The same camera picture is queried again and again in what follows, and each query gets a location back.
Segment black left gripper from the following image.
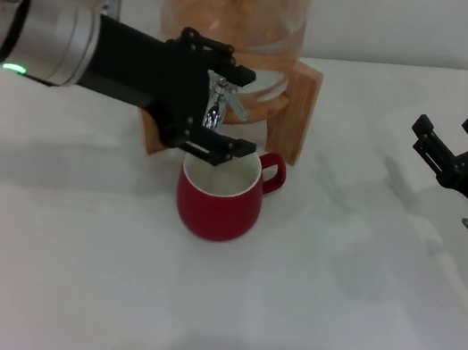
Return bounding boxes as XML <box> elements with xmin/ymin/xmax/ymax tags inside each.
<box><xmin>69</xmin><ymin>10</ymin><xmax>277</xmax><ymax>176</ymax></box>

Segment chrome faucet with lever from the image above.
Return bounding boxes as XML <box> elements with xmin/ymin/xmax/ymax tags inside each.
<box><xmin>200</xmin><ymin>72</ymin><xmax>255</xmax><ymax>138</ymax></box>

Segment red cup with white inside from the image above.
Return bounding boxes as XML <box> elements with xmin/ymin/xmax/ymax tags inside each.
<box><xmin>167</xmin><ymin>137</ymin><xmax>291</xmax><ymax>253</ymax></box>

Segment wooden dispenser stand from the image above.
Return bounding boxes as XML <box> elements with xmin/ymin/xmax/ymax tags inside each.
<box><xmin>131</xmin><ymin>37</ymin><xmax>327</xmax><ymax>183</ymax></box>

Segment clear glass water dispenser jar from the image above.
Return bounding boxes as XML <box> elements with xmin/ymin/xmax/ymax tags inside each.
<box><xmin>140</xmin><ymin>0</ymin><xmax>313</xmax><ymax>113</ymax></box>

